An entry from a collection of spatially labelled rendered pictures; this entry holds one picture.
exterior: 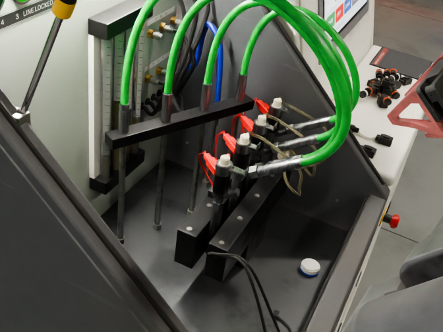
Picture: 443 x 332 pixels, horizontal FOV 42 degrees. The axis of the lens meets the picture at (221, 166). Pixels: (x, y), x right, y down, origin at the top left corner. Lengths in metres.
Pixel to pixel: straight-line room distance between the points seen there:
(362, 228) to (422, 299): 0.92
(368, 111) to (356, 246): 0.48
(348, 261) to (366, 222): 0.13
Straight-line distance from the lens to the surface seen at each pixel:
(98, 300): 0.74
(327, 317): 0.99
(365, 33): 1.81
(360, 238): 1.15
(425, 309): 0.26
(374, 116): 1.50
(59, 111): 1.02
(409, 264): 0.31
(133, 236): 1.23
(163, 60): 1.28
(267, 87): 1.24
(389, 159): 1.35
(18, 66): 0.91
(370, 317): 0.28
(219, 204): 1.01
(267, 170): 0.93
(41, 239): 0.73
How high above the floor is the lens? 1.68
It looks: 36 degrees down
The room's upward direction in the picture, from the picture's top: 9 degrees clockwise
